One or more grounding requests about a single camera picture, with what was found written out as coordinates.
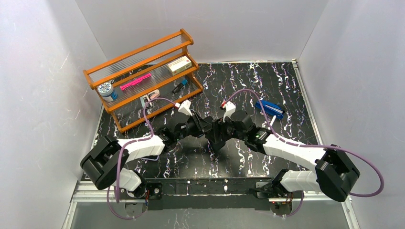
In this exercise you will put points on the pink comb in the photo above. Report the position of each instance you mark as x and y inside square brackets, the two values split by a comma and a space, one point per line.
[135, 81]

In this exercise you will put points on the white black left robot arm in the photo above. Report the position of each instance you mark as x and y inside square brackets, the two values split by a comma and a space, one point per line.
[105, 163]

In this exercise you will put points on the white pen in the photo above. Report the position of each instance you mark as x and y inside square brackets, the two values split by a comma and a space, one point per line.
[272, 121]

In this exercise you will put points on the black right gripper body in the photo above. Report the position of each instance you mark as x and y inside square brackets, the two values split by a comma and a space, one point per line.
[220, 131]

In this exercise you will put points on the blue stapler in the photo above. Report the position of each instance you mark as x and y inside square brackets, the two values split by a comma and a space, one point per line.
[271, 108]

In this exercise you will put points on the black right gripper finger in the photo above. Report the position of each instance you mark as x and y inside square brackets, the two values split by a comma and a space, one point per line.
[217, 142]
[218, 130]

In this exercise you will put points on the blue white jar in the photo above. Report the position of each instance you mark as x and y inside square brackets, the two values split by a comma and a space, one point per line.
[107, 92]

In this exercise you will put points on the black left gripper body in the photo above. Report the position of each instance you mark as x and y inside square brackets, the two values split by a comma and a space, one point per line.
[198, 123]

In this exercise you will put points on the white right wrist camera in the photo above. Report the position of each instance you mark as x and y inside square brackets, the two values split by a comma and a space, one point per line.
[229, 108]

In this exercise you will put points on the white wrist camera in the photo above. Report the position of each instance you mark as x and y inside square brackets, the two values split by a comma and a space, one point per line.
[229, 108]
[184, 107]

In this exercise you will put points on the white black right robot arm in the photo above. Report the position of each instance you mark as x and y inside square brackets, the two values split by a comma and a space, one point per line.
[328, 170]

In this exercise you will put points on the white pink tape dispenser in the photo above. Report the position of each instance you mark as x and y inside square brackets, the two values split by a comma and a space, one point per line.
[144, 99]

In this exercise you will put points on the orange wooden shelf rack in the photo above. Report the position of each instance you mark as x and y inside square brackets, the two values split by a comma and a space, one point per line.
[162, 68]

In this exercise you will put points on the white red small box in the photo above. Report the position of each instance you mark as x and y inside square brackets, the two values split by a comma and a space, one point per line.
[179, 65]

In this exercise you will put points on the black blue marker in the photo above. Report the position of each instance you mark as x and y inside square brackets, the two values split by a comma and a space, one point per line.
[178, 87]

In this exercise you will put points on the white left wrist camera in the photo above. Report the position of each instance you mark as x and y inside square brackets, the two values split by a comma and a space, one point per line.
[184, 107]

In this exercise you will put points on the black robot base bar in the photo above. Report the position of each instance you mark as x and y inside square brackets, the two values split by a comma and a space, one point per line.
[212, 193]

